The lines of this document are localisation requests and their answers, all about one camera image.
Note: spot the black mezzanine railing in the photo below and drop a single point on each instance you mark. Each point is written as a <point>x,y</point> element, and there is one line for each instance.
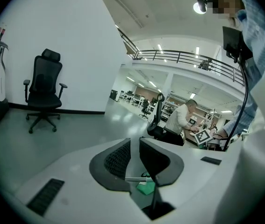
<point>183,57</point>

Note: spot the small black office chair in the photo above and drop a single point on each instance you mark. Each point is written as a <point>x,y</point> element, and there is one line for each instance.
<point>145,109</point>

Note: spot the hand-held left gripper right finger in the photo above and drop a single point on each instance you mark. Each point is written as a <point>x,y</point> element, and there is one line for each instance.
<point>162,167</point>

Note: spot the green mop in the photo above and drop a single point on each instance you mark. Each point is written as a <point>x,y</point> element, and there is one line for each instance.
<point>144,187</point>

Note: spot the black high-back office chair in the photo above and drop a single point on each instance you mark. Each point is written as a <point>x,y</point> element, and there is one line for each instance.
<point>156,125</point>

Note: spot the black head-mounted camera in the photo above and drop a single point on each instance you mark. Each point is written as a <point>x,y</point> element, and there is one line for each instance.
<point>202,1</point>

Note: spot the person's blue striped shirt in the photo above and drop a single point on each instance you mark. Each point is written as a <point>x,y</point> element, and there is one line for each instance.
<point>260,43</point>

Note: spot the wooden work desk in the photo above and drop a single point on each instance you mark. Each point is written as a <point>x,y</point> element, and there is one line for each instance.
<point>189,136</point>

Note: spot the black mesh office chair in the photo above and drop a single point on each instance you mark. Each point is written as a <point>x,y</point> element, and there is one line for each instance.
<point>44,99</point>

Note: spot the round ceiling lamp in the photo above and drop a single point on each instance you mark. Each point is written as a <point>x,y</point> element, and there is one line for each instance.
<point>197,9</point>

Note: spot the person's right forearm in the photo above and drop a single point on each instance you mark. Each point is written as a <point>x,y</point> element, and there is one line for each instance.
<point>238,122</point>

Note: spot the black chest-mounted box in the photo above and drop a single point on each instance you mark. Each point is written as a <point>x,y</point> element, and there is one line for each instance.
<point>232,41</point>

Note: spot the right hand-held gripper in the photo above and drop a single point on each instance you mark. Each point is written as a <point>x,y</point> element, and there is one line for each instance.
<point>203,136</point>

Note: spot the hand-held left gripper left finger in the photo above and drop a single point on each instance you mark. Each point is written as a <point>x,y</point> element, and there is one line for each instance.
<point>113,169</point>

